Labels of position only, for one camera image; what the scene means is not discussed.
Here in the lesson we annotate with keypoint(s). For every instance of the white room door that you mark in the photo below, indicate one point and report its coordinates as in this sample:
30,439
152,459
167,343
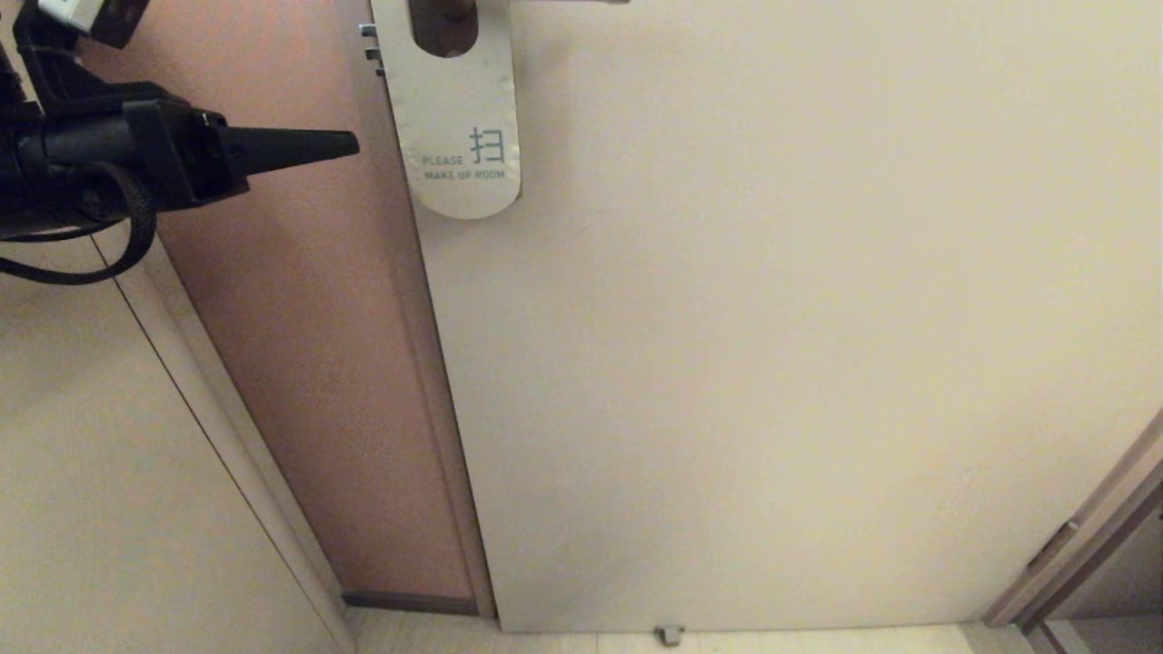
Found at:
772,363

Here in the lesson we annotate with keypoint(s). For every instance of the beige door jamb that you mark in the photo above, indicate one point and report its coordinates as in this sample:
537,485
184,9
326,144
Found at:
218,391

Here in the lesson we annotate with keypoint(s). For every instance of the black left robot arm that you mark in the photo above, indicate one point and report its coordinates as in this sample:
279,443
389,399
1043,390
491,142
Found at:
36,204

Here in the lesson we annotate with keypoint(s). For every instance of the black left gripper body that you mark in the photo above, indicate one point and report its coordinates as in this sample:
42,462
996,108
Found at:
173,150

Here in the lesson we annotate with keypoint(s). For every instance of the small grey floor doorstop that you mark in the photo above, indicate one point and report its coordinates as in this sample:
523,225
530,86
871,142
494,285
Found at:
669,636

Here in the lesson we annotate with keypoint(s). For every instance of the white and blue door hanger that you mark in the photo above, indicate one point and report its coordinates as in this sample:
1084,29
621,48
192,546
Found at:
454,100

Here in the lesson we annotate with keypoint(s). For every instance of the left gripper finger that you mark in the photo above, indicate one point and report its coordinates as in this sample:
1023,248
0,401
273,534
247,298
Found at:
282,150

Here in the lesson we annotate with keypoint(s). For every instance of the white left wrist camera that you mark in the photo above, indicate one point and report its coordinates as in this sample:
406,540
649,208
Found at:
77,11

